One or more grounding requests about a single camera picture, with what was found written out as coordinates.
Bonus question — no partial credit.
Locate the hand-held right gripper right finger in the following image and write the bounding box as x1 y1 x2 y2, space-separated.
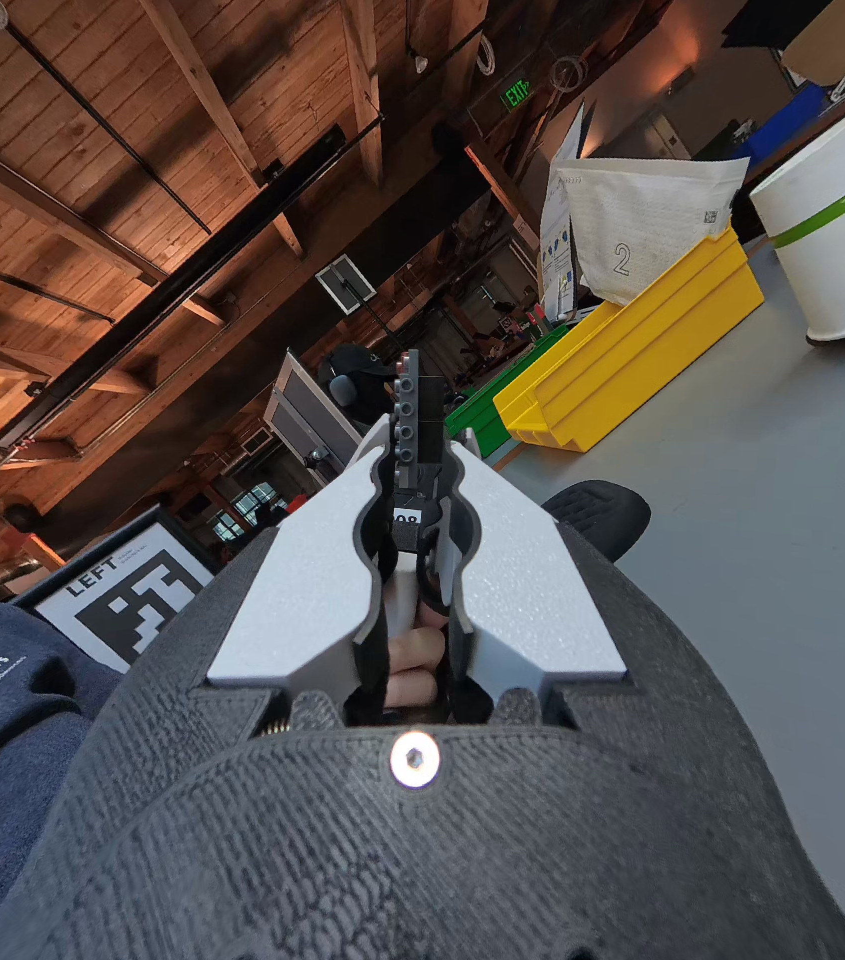
437 426 630 725

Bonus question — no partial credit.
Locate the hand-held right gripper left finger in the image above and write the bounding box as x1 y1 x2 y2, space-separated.
205 414 395 725

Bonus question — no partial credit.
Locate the grey lego assembly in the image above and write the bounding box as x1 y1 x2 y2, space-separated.
391 348 450 492

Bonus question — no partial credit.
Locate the person's left hand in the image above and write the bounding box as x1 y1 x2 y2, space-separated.
385 609 450 710

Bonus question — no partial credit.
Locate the green plastic bin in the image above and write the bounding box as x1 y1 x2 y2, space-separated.
443 322 570 460

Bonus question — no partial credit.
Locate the black padded chair back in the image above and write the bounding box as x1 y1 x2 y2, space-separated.
542 480 652 562

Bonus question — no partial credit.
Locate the black framed tag sign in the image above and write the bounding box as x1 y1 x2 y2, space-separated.
12 504 220 674

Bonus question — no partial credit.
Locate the white square lamp panel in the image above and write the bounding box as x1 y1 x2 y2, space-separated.
315 255 377 315

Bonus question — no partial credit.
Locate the yellow plastic bin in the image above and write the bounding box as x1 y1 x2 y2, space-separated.
493 227 766 453

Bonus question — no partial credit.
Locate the white printed poster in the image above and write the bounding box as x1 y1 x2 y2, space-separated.
540 101 589 316

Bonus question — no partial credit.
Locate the person in blue shirt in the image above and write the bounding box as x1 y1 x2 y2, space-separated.
0 597 127 957

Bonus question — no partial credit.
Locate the white paper bag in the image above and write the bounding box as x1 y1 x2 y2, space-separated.
556 156 750 306

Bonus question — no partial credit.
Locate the white paper cup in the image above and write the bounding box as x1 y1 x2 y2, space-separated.
748 99 845 342

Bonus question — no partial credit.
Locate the blue plastic bin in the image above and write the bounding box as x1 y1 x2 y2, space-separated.
737 82 829 170

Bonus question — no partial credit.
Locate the brown cardboard sheet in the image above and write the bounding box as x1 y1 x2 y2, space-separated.
781 11 845 95

